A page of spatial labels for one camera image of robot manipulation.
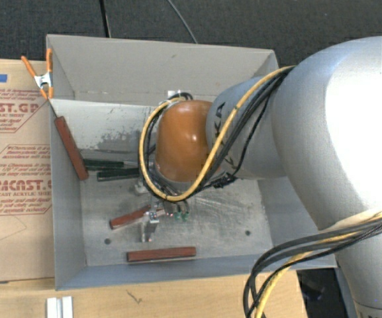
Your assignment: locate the red-brown flat block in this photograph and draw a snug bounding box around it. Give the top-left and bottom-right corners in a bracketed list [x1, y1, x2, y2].
[126, 246, 197, 263]
[54, 115, 89, 182]
[109, 205, 152, 231]

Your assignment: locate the grey metal bin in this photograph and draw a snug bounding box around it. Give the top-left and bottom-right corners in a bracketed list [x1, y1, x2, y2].
[46, 34, 339, 292]

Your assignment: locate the dark green flat block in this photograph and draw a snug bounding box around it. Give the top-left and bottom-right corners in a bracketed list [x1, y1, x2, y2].
[96, 167, 141, 182]
[82, 158, 126, 172]

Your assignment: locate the brown cardboard board, red print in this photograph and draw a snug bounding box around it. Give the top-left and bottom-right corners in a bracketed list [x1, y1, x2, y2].
[0, 57, 56, 285]

